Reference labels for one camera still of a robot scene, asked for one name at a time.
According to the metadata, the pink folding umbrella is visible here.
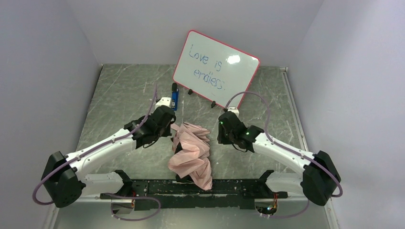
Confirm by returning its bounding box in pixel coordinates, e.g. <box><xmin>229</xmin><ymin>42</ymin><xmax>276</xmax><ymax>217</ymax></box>
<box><xmin>168</xmin><ymin>123</ymin><xmax>213</xmax><ymax>190</ymax></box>

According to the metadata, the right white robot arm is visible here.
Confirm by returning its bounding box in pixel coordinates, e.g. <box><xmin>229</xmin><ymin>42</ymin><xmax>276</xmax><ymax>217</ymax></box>
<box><xmin>217</xmin><ymin>111</ymin><xmax>342</xmax><ymax>206</ymax></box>

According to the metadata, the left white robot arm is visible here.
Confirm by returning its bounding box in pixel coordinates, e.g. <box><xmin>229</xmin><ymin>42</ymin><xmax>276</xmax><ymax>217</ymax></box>
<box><xmin>41</xmin><ymin>105</ymin><xmax>176</xmax><ymax>208</ymax></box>

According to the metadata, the blue whiteboard marker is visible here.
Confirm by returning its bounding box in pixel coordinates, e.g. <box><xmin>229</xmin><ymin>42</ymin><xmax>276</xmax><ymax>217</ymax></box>
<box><xmin>171</xmin><ymin>83</ymin><xmax>179</xmax><ymax>111</ymax></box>

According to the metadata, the red-framed whiteboard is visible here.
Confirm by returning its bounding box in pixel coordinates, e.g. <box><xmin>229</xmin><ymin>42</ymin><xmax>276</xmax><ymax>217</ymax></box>
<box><xmin>173</xmin><ymin>30</ymin><xmax>260</xmax><ymax>108</ymax></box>

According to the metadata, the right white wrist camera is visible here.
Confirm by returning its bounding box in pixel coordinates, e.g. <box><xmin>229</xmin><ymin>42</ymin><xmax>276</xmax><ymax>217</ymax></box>
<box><xmin>227</xmin><ymin>107</ymin><xmax>240</xmax><ymax>117</ymax></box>

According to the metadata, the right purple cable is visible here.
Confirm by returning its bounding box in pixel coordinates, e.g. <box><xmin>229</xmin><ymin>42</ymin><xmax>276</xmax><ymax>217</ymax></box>
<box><xmin>224</xmin><ymin>91</ymin><xmax>344</xmax><ymax>219</ymax></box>

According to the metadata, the purple cable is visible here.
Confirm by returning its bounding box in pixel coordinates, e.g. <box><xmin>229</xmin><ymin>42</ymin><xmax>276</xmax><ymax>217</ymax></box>
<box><xmin>224</xmin><ymin>91</ymin><xmax>344</xmax><ymax>219</ymax></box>
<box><xmin>32</xmin><ymin>83</ymin><xmax>162</xmax><ymax>222</ymax></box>

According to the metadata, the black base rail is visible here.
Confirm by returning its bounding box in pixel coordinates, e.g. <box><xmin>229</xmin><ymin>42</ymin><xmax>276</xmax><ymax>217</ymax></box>
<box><xmin>115</xmin><ymin>178</ymin><xmax>288</xmax><ymax>211</ymax></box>

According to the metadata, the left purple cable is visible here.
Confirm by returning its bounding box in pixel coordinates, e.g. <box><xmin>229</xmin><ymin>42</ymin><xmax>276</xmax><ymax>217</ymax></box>
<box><xmin>32</xmin><ymin>83</ymin><xmax>162</xmax><ymax>222</ymax></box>

